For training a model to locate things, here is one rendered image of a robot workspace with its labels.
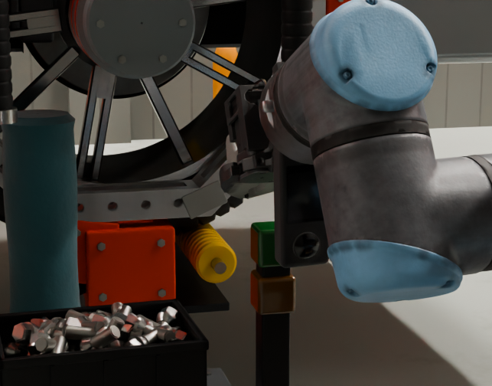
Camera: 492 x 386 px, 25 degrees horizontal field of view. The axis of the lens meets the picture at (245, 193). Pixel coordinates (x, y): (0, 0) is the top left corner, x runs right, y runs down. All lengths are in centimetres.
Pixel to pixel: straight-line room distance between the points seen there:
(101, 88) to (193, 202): 21
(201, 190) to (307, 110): 68
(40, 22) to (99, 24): 26
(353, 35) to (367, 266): 17
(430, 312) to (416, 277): 222
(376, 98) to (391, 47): 4
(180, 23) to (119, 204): 29
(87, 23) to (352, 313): 180
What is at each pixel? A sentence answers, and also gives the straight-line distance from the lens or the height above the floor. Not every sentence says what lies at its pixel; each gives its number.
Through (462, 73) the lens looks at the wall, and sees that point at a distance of 615.
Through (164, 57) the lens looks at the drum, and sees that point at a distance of 132.
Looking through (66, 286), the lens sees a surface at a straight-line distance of 139.
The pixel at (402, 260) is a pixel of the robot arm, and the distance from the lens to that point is 79.
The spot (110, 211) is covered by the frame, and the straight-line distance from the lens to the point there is 149.
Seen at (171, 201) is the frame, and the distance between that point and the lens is 150.
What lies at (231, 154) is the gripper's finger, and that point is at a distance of 110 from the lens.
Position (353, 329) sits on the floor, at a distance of 285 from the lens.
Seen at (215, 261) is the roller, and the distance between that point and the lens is 152.
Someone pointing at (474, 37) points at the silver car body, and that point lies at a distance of 199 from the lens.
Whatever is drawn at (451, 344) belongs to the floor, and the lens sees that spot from 278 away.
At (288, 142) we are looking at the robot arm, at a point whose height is 78.
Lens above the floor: 93
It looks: 12 degrees down
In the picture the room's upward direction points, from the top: straight up
